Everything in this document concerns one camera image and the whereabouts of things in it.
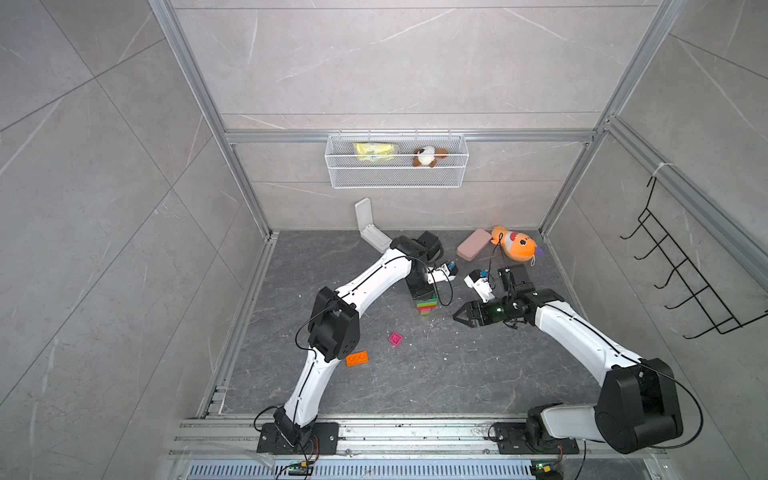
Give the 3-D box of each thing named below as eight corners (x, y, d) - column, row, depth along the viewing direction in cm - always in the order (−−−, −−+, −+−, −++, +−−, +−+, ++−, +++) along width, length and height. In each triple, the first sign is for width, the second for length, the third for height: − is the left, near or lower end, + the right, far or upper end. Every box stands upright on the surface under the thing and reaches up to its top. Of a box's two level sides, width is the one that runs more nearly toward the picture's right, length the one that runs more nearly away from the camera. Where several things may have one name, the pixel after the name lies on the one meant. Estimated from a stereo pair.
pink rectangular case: (453, 252, 114) (454, 249, 113) (478, 230, 122) (479, 227, 120) (468, 262, 111) (469, 259, 110) (492, 239, 119) (494, 235, 117)
